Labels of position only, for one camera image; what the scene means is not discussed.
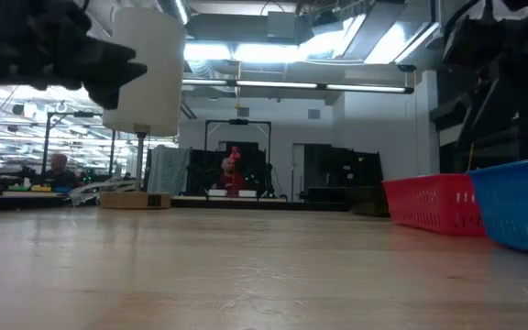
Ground grey ceiling duct box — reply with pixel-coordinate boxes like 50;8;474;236
265;10;298;40

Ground long ceiling light bar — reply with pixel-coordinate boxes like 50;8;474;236
181;76;416;96

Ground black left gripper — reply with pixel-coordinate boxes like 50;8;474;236
0;0;149;112

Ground blue plastic basket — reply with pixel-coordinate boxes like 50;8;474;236
467;153;528;261

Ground white shade table lamp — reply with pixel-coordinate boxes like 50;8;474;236
98;5;188;211

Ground black rig frame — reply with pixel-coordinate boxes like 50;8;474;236
40;110;115;176
203;118;273;200

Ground black cabinet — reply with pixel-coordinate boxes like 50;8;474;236
302;142;385;204

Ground grey hanging cloth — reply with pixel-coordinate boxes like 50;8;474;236
146;144;193;195

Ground person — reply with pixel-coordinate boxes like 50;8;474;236
213;156;248;194
42;152;81;185

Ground red plastic basket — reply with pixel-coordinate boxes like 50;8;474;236
381;172;488;238

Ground black plastic basket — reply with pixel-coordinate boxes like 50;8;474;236
346;184;392;218

